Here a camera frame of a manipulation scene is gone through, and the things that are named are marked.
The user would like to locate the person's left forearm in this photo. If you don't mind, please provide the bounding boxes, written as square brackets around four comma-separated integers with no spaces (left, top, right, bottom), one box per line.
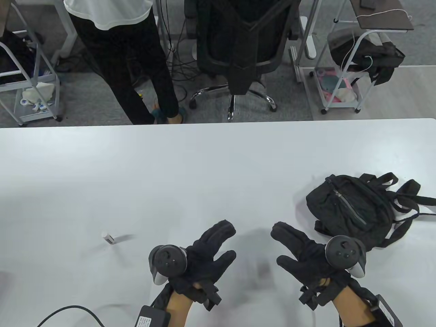
[150,282,194,327]

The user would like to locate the black bag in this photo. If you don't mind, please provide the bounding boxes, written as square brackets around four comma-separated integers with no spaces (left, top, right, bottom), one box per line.
[0,29,45,85]
[328,29,406,85]

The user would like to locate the black left glove clamp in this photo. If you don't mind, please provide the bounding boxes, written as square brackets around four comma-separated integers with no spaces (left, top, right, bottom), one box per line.
[199,281,222,311]

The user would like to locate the white cloth bundle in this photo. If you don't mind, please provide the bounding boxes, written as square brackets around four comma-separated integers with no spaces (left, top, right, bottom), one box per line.
[336,88,359,102]

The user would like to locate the black office chair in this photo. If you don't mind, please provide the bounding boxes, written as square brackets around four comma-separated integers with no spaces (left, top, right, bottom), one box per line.
[184,0,302,122]

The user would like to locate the black hand controller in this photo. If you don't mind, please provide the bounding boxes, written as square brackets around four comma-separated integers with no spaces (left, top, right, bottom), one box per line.
[148,245,188,286]
[325,235,367,278]

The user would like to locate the person's left hand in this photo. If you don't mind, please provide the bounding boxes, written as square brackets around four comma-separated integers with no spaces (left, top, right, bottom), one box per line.
[169,220,237,304]

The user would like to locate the white frame rolling side table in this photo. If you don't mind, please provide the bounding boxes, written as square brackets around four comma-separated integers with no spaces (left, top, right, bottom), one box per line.
[312,0,409,114]

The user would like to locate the bundle of black floor cables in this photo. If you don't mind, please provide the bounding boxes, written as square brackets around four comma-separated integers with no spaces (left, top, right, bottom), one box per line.
[158,0,201,103]

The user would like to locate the black right wrist box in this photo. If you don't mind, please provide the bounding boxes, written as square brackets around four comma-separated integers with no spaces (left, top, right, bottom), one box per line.
[371,295,404,327]

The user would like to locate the person's right forearm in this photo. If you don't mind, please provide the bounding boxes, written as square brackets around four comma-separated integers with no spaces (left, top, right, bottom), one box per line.
[332,279,378,327]

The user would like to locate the black glove clamp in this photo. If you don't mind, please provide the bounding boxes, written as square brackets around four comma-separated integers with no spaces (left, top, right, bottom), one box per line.
[299,285,322,310]
[199,281,222,311]

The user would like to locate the white metal rolling cart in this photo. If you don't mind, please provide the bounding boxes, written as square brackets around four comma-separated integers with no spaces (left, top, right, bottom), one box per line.
[0,0,63,126]

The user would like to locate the thin white cable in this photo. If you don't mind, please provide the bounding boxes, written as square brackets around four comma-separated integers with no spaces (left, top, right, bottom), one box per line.
[339,9,412,74]

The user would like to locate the black right glove clamp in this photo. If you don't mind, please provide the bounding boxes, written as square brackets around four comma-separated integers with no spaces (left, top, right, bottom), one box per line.
[299,285,322,310]

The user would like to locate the pink plastic item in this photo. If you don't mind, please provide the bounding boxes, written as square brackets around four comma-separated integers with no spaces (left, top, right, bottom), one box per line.
[324,78,351,103]

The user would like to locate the grey metal stand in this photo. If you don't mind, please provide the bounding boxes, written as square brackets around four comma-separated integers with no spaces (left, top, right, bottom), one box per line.
[289,0,322,83]

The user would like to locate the white cloth bag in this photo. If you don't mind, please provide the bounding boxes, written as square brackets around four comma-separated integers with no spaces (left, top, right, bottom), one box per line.
[22,82,56,104]

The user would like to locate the black wrist box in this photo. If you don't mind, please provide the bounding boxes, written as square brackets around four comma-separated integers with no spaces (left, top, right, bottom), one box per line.
[136,306,171,327]
[371,295,404,327]

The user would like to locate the white desk leg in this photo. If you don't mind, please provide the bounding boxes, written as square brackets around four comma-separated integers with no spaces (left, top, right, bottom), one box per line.
[51,0,78,67]
[299,15,319,60]

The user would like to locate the black left hand controller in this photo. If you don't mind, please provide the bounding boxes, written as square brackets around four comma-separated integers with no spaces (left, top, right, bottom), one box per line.
[148,245,188,286]

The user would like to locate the black backpack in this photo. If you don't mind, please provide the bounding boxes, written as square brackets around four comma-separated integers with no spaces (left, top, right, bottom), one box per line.
[306,173,436,252]

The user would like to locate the black right hand controller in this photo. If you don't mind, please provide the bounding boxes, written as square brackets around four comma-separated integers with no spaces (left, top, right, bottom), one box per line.
[325,235,367,278]

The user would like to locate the person's right hand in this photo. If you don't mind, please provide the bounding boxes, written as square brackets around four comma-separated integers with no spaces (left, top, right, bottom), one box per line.
[271,222,351,302]

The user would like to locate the black left wrist box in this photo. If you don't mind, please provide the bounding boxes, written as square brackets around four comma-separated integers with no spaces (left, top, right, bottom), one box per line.
[136,306,171,327]

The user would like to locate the dark brown side table top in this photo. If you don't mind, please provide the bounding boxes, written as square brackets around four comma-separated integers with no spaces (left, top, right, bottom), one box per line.
[350,0,414,32]

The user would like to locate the black cable coil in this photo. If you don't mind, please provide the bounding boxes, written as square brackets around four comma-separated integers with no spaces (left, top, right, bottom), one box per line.
[56,54,84,73]

